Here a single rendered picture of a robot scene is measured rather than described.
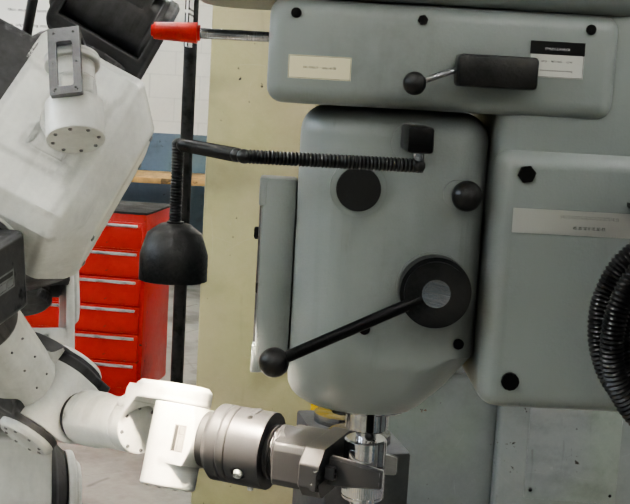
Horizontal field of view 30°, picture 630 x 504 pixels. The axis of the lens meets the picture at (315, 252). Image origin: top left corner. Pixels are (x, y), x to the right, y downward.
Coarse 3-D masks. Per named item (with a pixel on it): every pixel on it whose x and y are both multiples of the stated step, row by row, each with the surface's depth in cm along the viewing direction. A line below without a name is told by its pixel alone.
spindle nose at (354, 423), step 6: (348, 414) 128; (348, 420) 128; (354, 420) 127; (360, 420) 127; (366, 420) 127; (378, 420) 127; (384, 420) 128; (348, 426) 128; (354, 426) 127; (360, 426) 127; (378, 426) 127; (384, 426) 128; (360, 432) 127; (366, 432) 127; (378, 432) 127
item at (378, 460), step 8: (344, 448) 129; (344, 456) 129; (352, 456) 128; (360, 456) 128; (368, 456) 127; (376, 456) 128; (384, 456) 129; (368, 464) 128; (376, 464) 128; (384, 464) 129; (384, 472) 129; (384, 480) 130; (344, 488) 129; (352, 488) 128; (360, 488) 128; (344, 496) 129; (352, 496) 128; (360, 496) 128; (368, 496) 128; (376, 496) 129
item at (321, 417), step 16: (304, 416) 179; (320, 416) 175; (336, 416) 175; (384, 432) 168; (400, 448) 165; (400, 464) 164; (400, 480) 164; (304, 496) 175; (336, 496) 162; (384, 496) 164; (400, 496) 164
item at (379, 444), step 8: (344, 440) 129; (352, 440) 128; (360, 440) 128; (376, 440) 129; (384, 440) 129; (352, 448) 128; (360, 448) 127; (368, 448) 127; (376, 448) 128; (384, 448) 129
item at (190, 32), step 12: (156, 24) 132; (168, 24) 132; (180, 24) 132; (192, 24) 132; (156, 36) 133; (168, 36) 133; (180, 36) 132; (192, 36) 132; (204, 36) 133; (216, 36) 133; (228, 36) 133; (240, 36) 133; (252, 36) 133; (264, 36) 133
